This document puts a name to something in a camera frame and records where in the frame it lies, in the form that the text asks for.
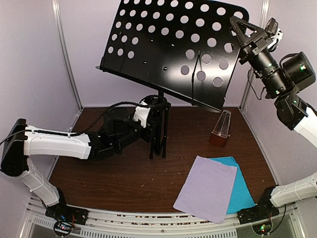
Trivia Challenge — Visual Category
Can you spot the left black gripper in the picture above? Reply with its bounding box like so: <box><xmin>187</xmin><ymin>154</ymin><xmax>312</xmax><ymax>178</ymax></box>
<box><xmin>114</xmin><ymin>112</ymin><xmax>160</xmax><ymax>151</ymax></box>

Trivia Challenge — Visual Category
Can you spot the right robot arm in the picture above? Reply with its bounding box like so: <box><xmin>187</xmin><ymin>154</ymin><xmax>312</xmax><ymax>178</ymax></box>
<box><xmin>230</xmin><ymin>16</ymin><xmax>317</xmax><ymax>146</ymax></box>

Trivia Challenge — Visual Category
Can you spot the lilac sheet music paper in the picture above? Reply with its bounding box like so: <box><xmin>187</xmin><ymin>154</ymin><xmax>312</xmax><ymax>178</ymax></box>
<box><xmin>173</xmin><ymin>156</ymin><xmax>237</xmax><ymax>224</ymax></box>

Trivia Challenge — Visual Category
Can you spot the left aluminium frame post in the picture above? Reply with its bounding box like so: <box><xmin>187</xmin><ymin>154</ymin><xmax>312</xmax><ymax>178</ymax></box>
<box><xmin>51</xmin><ymin>0</ymin><xmax>84</xmax><ymax>112</ymax></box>

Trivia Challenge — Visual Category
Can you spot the wooden metronome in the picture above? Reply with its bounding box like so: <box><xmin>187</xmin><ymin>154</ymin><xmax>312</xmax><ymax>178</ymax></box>
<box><xmin>209</xmin><ymin>110</ymin><xmax>231</xmax><ymax>148</ymax></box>

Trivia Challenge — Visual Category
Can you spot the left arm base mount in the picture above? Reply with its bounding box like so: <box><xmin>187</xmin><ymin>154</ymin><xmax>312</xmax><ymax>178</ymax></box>
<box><xmin>42</xmin><ymin>203</ymin><xmax>89</xmax><ymax>238</ymax></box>

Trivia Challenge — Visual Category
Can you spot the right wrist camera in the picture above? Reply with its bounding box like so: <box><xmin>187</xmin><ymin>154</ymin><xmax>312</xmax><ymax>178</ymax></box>
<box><xmin>264</xmin><ymin>17</ymin><xmax>283</xmax><ymax>50</ymax></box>

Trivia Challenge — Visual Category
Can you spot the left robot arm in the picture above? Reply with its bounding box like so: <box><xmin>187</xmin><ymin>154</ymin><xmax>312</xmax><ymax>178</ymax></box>
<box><xmin>0</xmin><ymin>107</ymin><xmax>162</xmax><ymax>220</ymax></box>

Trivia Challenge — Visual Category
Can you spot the cyan paper sheet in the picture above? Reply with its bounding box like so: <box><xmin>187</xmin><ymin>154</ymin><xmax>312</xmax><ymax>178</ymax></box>
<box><xmin>211</xmin><ymin>157</ymin><xmax>256</xmax><ymax>214</ymax></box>

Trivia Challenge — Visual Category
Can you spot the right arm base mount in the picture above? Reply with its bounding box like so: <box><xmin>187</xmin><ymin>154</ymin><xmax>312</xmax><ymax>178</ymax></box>
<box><xmin>237</xmin><ymin>205</ymin><xmax>279</xmax><ymax>236</ymax></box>

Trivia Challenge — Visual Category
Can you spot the aluminium front rail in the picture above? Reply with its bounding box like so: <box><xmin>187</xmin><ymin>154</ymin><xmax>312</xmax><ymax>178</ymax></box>
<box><xmin>24</xmin><ymin>194</ymin><xmax>304</xmax><ymax>238</ymax></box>

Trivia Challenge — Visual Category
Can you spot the black perforated music stand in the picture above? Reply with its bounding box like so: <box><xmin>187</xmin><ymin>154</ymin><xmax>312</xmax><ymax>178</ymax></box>
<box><xmin>95</xmin><ymin>0</ymin><xmax>250</xmax><ymax>160</ymax></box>

